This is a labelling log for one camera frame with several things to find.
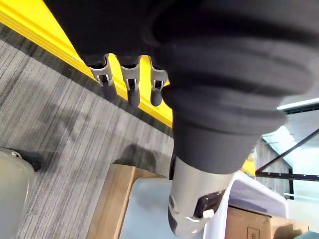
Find cardboard box with label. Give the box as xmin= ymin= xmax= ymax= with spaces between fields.
xmin=226 ymin=206 xmax=310 ymax=239

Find white shelf board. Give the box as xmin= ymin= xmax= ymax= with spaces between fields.
xmin=276 ymin=97 xmax=319 ymax=115

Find yellow shelf beam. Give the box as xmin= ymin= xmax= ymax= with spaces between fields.
xmin=0 ymin=0 xmax=256 ymax=179

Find black metal shelf frame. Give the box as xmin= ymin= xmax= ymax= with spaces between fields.
xmin=255 ymin=126 xmax=319 ymax=200

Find pale blue plastic sheet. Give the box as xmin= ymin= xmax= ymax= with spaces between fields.
xmin=119 ymin=176 xmax=180 ymax=239

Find dark robot foot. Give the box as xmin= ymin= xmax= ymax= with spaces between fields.
xmin=7 ymin=148 xmax=43 ymax=172

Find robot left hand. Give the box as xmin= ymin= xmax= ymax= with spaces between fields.
xmin=43 ymin=0 xmax=319 ymax=237

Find silver robot leg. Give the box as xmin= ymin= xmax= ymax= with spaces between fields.
xmin=0 ymin=146 xmax=35 ymax=239

